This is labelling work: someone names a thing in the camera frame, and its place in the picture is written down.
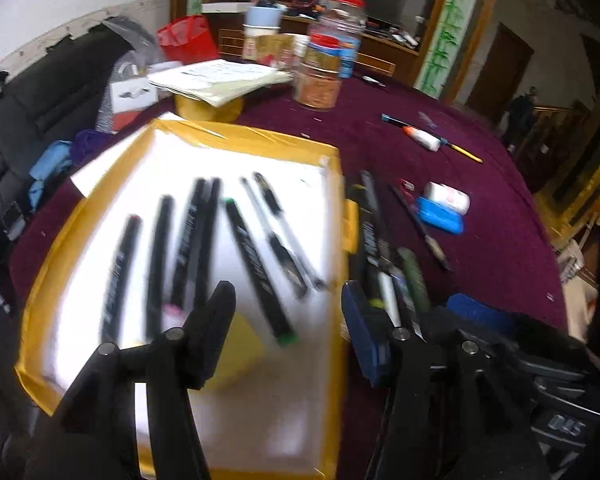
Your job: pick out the black gel pen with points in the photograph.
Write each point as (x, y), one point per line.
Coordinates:
(280, 240)
(420, 230)

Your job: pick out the purple cloth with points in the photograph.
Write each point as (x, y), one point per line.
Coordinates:
(90, 145)

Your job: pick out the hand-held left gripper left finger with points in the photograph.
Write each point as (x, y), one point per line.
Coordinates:
(215, 330)

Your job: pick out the white pill bottle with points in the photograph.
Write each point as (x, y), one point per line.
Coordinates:
(447, 197)

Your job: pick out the stacked blue and white cups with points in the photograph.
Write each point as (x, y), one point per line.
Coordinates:
(264, 22)

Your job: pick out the black leather chair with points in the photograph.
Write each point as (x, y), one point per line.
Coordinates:
(30, 135)

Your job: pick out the large clear jar red lid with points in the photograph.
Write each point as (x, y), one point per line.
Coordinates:
(345, 30)

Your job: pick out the small white stick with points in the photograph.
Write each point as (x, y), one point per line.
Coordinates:
(372, 80)

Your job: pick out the yellow tape roll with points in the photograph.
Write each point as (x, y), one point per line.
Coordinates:
(205, 109)

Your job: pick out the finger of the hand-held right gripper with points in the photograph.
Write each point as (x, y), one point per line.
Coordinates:
(480, 310)

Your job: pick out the small jar with red lid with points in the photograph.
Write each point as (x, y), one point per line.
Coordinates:
(319, 80)

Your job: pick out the red plastic bag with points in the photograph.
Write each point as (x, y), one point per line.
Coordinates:
(187, 40)

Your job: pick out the blue cloth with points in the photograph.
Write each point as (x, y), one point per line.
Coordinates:
(50, 170)

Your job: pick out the small clear plastic piece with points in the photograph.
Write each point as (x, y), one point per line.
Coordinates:
(426, 120)

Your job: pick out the brown wooden door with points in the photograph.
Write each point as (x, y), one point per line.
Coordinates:
(500, 65)

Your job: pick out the white glue tube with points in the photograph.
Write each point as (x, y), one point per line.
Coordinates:
(422, 139)

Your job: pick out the yellow taped cardboard box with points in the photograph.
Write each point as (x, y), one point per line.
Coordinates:
(280, 400)

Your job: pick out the black marker with green cap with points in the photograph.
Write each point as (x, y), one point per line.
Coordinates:
(257, 270)

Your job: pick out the white card package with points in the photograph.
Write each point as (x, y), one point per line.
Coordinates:
(130, 95)

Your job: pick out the white paper sheet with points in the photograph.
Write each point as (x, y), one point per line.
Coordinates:
(95, 170)

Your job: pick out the small green sharpener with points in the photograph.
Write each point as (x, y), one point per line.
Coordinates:
(375, 304)

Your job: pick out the wooden glass cabinet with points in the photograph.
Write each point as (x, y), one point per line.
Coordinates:
(380, 0)

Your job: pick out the black art marker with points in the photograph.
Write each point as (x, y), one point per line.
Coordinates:
(120, 280)
(187, 245)
(375, 220)
(207, 240)
(159, 265)

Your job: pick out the yellow cartoon tin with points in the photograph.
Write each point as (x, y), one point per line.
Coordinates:
(235, 355)

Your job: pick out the stack of papers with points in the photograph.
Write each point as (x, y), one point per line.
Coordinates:
(215, 80)

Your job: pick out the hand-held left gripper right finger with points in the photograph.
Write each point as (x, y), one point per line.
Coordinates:
(365, 330)

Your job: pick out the blue battery pack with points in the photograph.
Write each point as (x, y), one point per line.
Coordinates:
(440, 217)

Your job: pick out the brown printed carton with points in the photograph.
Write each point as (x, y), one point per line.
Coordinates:
(270, 50)

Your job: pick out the gold framed panel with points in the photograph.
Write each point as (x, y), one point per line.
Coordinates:
(595, 160)

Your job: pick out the black pen with blue end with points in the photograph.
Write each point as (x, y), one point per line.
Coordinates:
(395, 120)

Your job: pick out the clear plastic bag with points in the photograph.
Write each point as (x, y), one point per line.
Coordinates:
(130, 45)

